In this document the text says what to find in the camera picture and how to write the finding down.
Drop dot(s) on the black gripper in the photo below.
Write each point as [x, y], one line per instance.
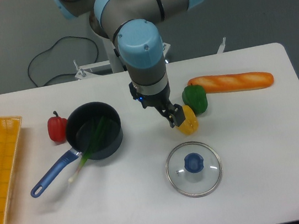
[161, 103]

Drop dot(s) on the glass pot lid blue knob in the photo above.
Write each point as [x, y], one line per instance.
[194, 169]

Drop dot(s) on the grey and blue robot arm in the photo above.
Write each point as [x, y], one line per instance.
[131, 27]

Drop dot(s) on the yellow bell pepper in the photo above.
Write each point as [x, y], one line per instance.
[190, 124]

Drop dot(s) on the green bell pepper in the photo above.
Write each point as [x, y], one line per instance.
[195, 97]

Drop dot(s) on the orange baguette bread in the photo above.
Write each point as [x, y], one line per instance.
[233, 82]

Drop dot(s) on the green onion stalk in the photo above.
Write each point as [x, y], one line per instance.
[97, 133]

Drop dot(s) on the red bell pepper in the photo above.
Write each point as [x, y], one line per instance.
[56, 127]

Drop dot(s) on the dark pot with blue handle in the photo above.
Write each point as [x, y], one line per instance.
[78, 129]

